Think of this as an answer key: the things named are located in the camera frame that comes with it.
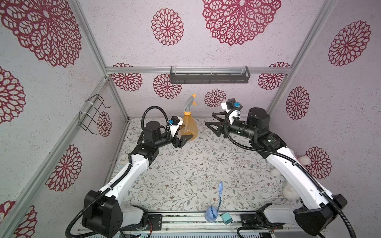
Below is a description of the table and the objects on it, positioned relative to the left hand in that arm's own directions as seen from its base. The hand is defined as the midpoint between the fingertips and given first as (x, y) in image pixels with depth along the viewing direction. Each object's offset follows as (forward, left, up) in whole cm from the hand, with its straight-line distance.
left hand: (186, 131), depth 74 cm
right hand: (-4, -10, +13) cm, 17 cm away
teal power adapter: (-35, -20, -26) cm, 48 cm away
